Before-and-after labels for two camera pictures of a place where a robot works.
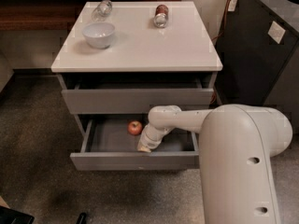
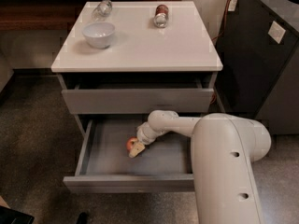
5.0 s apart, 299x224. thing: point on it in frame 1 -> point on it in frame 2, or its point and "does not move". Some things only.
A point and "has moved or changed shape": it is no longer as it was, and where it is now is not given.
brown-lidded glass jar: [161, 18] does not move
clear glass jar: [102, 10] does not move
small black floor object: [82, 218] does not move
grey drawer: [106, 144] has moved or changed shape
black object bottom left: [8, 216] does not move
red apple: [135, 128] -> [130, 143]
